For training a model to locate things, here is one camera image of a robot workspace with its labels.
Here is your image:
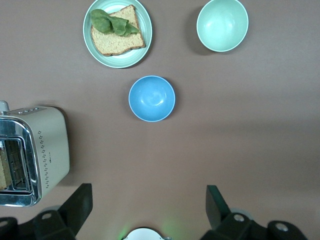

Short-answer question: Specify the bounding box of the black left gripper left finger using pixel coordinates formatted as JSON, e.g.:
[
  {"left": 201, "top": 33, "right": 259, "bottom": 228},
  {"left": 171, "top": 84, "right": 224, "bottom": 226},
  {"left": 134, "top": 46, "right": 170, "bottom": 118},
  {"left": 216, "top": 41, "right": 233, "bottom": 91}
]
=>
[{"left": 0, "top": 183, "right": 93, "bottom": 240}]

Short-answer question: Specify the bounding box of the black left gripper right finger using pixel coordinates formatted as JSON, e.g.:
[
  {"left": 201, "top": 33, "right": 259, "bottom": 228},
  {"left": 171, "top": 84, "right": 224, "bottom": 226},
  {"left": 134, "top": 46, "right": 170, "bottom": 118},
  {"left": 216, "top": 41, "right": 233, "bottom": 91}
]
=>
[{"left": 199, "top": 184, "right": 308, "bottom": 240}]

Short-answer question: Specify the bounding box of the blue bowl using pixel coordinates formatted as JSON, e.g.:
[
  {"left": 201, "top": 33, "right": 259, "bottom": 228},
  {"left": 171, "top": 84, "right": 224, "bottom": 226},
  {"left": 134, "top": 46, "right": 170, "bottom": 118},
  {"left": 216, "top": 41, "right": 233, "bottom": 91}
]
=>
[{"left": 128, "top": 75, "right": 176, "bottom": 123}]

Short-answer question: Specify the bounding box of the pale mint green bowl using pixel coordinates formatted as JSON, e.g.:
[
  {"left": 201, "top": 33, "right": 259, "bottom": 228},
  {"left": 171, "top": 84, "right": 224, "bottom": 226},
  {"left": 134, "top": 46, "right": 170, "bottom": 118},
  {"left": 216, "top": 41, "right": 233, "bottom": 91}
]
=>
[{"left": 196, "top": 0, "right": 250, "bottom": 53}]

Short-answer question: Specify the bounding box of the brown toast slice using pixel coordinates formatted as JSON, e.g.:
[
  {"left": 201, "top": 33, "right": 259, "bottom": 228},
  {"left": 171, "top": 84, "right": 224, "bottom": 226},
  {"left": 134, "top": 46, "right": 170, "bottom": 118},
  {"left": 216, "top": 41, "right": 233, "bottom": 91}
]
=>
[{"left": 0, "top": 147, "right": 8, "bottom": 192}]

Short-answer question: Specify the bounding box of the cream and chrome toaster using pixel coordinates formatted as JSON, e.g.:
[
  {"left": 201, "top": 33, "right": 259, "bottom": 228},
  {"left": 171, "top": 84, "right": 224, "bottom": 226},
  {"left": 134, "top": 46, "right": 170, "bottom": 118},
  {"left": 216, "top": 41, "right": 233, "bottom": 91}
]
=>
[{"left": 0, "top": 100, "right": 71, "bottom": 208}]

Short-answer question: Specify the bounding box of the light green plate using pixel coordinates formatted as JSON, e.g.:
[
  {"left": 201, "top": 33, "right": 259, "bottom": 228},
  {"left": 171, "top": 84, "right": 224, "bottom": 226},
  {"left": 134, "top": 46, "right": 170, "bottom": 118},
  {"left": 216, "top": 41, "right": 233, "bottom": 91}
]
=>
[{"left": 82, "top": 0, "right": 153, "bottom": 69}]

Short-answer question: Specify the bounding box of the brown bread slice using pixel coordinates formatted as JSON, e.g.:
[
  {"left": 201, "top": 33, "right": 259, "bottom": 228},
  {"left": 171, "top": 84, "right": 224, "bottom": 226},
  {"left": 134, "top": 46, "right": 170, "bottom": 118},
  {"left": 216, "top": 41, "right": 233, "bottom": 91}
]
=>
[{"left": 90, "top": 4, "right": 147, "bottom": 57}]

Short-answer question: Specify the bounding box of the green lettuce leaf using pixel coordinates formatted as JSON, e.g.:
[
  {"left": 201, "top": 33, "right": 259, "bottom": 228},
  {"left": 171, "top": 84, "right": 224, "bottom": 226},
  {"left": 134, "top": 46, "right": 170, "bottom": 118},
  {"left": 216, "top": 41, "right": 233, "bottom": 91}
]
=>
[{"left": 90, "top": 8, "right": 141, "bottom": 37}]

